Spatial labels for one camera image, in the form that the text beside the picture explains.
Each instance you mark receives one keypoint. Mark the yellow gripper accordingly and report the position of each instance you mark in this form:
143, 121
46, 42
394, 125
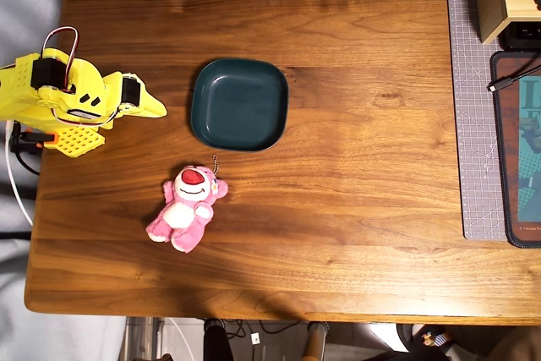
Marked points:
132, 91

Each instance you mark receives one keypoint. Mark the small toy figure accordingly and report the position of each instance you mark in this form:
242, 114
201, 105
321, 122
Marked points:
435, 339

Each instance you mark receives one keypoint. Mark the orange black table clamp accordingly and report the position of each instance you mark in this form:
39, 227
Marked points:
42, 138

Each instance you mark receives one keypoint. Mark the black electronic device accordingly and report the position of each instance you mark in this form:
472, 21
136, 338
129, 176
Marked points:
524, 37

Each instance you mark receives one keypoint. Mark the black post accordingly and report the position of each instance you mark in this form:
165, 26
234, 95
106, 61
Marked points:
215, 342

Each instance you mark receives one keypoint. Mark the dark printed mouse pad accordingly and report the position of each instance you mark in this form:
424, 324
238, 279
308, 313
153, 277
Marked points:
511, 166

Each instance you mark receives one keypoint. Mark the grey cutting mat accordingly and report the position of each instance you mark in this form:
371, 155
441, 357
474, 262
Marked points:
473, 124

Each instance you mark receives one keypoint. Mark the yellow robot arm with base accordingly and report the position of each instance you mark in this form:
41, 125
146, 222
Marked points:
17, 94

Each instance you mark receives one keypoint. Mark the pink strawberry bear plush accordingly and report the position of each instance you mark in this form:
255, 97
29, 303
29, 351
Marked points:
186, 217

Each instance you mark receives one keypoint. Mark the dark green square dish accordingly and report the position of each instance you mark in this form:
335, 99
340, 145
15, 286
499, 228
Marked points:
238, 107

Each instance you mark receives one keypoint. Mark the small white plug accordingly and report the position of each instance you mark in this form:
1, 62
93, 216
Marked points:
255, 338

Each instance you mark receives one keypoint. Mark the wooden post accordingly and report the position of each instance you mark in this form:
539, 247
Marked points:
315, 342

